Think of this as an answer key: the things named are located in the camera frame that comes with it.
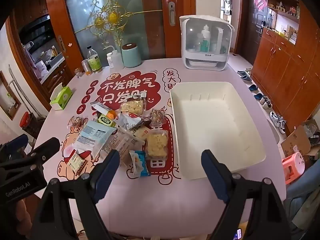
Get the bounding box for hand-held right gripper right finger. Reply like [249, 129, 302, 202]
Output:
[201, 149, 292, 240]

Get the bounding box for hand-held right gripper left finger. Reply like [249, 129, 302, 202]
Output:
[31, 149, 121, 240]

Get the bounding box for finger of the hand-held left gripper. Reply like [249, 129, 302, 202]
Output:
[0, 134, 29, 156]
[24, 137, 61, 166]

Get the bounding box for white plastic bin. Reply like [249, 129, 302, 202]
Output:
[169, 81, 267, 180]

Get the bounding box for green pastry packet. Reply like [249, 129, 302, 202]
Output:
[99, 114, 117, 128]

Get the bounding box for small beige snack packet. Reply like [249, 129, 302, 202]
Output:
[67, 150, 88, 175]

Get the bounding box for blue snack packet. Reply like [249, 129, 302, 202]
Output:
[129, 150, 151, 178]

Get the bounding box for light blue snack bag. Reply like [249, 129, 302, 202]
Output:
[73, 120, 118, 157]

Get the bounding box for small brown nut packet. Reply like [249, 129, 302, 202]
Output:
[68, 115, 83, 128]

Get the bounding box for beige packet red square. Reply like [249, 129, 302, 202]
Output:
[133, 126, 151, 141]

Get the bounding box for red white snack packet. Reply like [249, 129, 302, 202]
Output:
[117, 112, 143, 130]

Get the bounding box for green tissue box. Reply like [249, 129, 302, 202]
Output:
[49, 84, 73, 111]

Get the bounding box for yellow rice crisp packet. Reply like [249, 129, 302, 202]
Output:
[120, 99, 146, 117]
[145, 132, 170, 159]

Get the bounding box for grey orange snack packet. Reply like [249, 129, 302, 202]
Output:
[90, 101, 118, 117]

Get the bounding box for nut bar clear packet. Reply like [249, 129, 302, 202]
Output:
[149, 107, 168, 128]

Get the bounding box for pink plastic stool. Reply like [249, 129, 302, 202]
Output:
[282, 152, 306, 185]

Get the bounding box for cardboard box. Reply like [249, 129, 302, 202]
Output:
[280, 119, 320, 162]

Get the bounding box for small glass jar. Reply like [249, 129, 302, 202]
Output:
[82, 59, 92, 76]

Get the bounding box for row of shoes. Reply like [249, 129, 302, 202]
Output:
[236, 67, 287, 134]

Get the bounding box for glass bottle green label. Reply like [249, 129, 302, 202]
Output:
[87, 46, 103, 74]

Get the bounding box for white squeeze bottle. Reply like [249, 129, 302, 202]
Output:
[103, 45, 124, 69]

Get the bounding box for mint green canister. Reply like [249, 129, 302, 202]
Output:
[121, 43, 142, 68]

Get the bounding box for white sterilizer cabinet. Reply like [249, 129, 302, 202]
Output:
[179, 15, 236, 71]

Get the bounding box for glass sliding door gold ornament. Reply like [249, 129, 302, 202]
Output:
[45, 0, 196, 64]

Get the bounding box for dark entrance door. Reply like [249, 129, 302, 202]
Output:
[236, 0, 268, 55]

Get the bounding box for framed wall picture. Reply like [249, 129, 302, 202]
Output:
[0, 71, 22, 120]

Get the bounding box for wooden wall cabinet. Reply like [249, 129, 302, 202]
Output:
[251, 0, 320, 135]

